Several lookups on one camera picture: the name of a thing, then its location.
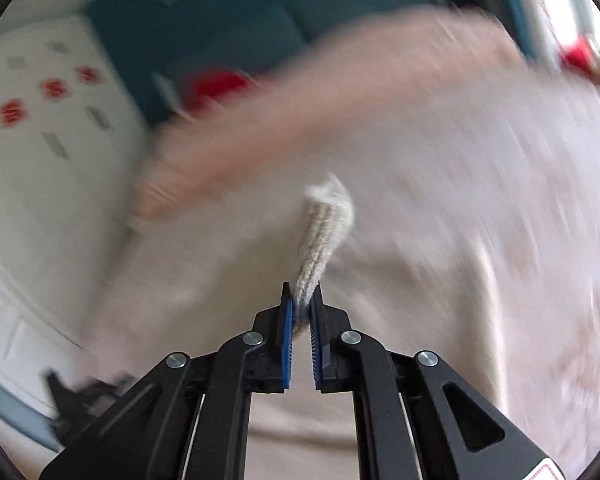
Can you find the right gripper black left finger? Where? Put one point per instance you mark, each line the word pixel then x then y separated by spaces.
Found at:
pixel 187 418

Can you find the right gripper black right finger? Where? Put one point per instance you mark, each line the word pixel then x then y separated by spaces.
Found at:
pixel 415 417

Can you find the cream knitted sweater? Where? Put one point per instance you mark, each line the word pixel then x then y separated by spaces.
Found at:
pixel 330 214

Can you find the red pillow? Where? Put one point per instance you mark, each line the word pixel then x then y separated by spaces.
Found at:
pixel 202 89

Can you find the pink folded duvet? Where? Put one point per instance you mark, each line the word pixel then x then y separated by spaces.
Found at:
pixel 361 67

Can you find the white wall with red stickers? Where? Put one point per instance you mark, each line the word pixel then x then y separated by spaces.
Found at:
pixel 70 137

